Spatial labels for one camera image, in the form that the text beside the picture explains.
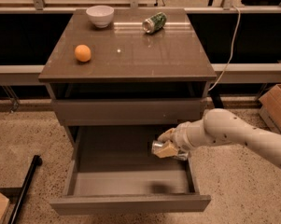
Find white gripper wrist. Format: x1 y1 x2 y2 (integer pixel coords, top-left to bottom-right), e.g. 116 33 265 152
153 120 209 159

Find crushed silver redbull can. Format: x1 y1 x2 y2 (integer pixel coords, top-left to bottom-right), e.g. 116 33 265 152
151 141 189 161

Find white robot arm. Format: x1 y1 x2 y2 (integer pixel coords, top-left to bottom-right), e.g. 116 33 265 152
152 108 281 169

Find open grey middle drawer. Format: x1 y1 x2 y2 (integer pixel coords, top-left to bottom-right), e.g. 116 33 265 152
50 125 211 215

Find closed grey top drawer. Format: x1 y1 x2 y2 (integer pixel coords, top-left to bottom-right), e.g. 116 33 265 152
51 99 206 126

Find green soda can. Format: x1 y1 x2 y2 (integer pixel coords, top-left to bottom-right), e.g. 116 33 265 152
142 12 167 34

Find grey cabinet with glossy top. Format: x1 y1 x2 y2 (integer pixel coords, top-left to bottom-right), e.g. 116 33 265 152
39 8 216 141

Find cardboard box at right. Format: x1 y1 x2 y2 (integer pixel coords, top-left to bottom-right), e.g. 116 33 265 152
260 84 281 133

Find orange fruit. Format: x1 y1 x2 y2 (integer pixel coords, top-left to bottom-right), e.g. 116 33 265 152
75 45 91 63

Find black metal pole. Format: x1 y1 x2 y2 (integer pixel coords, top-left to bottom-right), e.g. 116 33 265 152
7 155 42 224

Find white ceramic bowl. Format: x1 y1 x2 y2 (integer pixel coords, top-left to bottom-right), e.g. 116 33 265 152
86 6 114 28

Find grey horizontal rail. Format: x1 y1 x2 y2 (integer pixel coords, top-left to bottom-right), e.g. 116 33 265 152
0 63 281 86

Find white power cable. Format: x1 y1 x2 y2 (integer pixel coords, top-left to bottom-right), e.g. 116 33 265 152
207 5 242 92

